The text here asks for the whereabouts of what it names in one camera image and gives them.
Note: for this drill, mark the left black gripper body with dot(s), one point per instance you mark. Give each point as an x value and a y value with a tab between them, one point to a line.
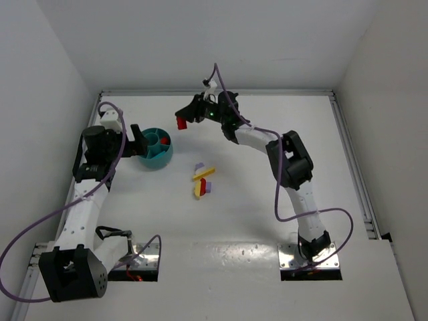
127	144

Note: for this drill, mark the red lego plate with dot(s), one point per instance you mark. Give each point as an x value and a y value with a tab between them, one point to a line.
181	123

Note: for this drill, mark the lavender lego brick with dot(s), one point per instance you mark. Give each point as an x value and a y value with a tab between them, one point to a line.
208	187
199	166

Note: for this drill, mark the long yellow lego brick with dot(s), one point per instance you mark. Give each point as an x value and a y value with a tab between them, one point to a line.
203	172

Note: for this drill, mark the yellow curved lego piece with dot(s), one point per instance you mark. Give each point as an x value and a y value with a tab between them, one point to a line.
197	190

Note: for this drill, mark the blue lego brick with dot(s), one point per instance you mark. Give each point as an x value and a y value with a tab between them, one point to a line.
162	156

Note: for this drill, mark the red curved lego piece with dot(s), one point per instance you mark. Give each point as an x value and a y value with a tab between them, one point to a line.
202	186

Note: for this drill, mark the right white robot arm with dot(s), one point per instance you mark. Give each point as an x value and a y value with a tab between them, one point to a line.
289	160

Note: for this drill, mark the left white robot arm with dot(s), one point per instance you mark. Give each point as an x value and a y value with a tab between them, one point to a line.
76	268

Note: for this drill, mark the teal round divided container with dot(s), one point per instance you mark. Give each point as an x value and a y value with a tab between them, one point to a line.
154	136

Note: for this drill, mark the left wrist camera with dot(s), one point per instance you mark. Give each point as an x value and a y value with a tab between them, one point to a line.
111	120

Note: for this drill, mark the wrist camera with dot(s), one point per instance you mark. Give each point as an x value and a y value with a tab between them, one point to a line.
111	120
210	85

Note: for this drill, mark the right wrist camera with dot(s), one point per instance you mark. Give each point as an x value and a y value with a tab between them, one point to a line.
210	85

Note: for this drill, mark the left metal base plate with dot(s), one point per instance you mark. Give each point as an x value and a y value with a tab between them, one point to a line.
141	257

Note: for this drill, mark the metal base plate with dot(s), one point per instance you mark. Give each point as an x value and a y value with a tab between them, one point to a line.
141	257
290	258

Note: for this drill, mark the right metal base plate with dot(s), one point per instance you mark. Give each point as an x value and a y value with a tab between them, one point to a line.
290	258

